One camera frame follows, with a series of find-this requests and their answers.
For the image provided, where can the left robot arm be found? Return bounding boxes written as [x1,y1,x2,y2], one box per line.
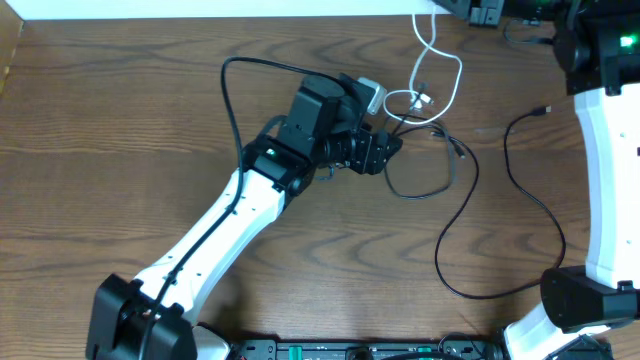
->
[85,74,402,360]

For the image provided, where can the white usb cable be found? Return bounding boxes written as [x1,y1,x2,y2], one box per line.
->
[382,11,464,126]

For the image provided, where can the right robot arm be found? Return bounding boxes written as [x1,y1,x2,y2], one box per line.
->
[440,0,639,359]

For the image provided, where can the long black usb cable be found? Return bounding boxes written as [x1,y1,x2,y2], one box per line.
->
[433,104,568,301]

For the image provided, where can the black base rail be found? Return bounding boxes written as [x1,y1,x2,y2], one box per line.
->
[199,324,616,360]

